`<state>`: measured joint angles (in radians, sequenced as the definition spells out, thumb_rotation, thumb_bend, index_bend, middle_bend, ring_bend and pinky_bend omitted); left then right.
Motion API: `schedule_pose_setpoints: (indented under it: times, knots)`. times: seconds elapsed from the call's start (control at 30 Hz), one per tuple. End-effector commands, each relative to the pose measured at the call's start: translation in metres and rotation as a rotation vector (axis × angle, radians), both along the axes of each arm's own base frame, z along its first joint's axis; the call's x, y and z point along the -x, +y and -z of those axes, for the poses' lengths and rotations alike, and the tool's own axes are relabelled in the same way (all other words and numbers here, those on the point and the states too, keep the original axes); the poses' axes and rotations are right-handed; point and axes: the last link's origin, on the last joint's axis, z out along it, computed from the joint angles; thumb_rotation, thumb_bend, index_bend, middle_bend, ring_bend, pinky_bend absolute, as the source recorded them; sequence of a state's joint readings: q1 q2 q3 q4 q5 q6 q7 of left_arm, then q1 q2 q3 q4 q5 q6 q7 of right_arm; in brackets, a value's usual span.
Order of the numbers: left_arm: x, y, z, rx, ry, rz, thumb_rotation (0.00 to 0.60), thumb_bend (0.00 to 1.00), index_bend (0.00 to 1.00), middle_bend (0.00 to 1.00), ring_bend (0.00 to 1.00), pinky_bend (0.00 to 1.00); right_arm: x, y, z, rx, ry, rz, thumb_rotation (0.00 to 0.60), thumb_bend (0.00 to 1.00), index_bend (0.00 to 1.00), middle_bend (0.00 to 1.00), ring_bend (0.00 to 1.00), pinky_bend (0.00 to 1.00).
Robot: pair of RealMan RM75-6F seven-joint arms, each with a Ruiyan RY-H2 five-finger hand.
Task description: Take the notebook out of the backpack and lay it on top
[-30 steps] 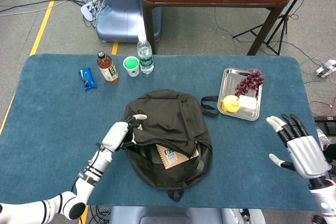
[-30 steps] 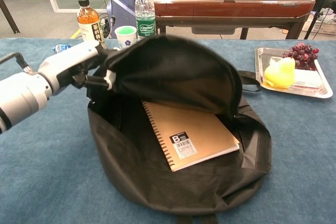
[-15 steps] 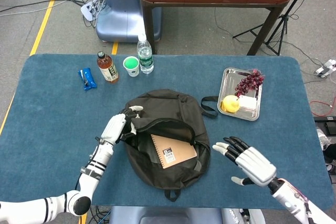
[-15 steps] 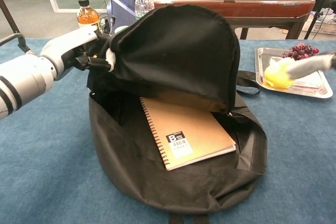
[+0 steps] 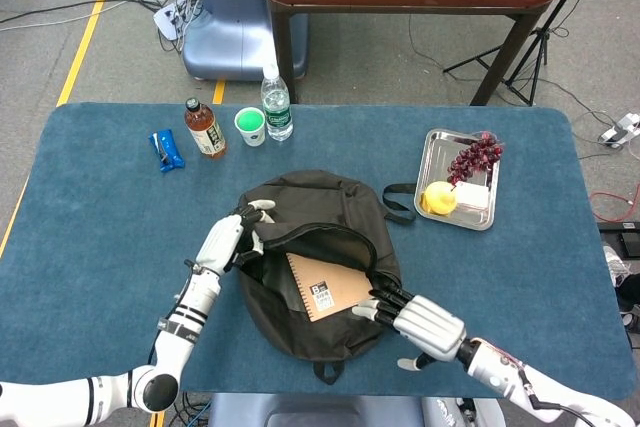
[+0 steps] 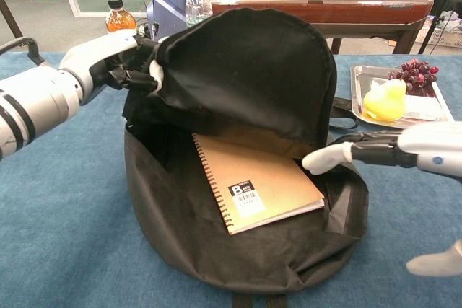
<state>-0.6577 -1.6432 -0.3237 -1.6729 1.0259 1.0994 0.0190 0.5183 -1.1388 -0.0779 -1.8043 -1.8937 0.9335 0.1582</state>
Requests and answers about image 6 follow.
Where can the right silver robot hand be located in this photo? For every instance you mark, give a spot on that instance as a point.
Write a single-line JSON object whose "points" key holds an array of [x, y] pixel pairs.
{"points": [[429, 149]]}

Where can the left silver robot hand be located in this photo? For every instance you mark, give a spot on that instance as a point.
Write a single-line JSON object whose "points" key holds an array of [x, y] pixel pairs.
{"points": [[97, 55]]}

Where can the black fabric backpack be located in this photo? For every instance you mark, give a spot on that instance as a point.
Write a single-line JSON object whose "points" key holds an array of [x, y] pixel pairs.
{"points": [[234, 70]]}

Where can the kraft spiral notebook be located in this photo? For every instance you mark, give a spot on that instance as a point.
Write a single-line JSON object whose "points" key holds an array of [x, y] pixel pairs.
{"points": [[260, 178]]}

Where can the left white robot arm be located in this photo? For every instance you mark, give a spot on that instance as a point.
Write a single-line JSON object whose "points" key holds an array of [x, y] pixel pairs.
{"points": [[36, 106]]}

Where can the amber tea bottle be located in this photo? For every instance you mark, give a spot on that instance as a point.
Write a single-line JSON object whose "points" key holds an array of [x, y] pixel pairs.
{"points": [[119, 19]]}

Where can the white rectangular block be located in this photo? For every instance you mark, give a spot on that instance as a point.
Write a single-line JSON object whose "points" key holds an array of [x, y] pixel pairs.
{"points": [[422, 107]]}

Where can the bunch of red grapes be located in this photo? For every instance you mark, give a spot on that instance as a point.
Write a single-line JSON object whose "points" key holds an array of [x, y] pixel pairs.
{"points": [[418, 73]]}

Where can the black table leg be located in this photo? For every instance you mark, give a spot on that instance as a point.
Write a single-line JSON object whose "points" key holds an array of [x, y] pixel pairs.
{"points": [[11, 19]]}

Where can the steel rectangular tray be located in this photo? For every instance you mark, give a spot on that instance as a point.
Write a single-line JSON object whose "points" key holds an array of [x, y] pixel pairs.
{"points": [[361, 81]]}

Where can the white plastic basket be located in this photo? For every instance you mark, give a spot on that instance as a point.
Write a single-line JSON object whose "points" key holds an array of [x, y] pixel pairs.
{"points": [[444, 35]]}

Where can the black tripod stand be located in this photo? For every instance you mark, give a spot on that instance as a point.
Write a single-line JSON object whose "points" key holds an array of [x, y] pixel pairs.
{"points": [[437, 19]]}

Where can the brown mahjong table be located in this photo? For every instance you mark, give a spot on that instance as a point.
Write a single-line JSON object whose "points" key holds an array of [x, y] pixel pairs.
{"points": [[361, 8]]}

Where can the blue carpet table mat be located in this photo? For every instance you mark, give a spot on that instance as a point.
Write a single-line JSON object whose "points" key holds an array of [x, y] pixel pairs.
{"points": [[54, 232]]}

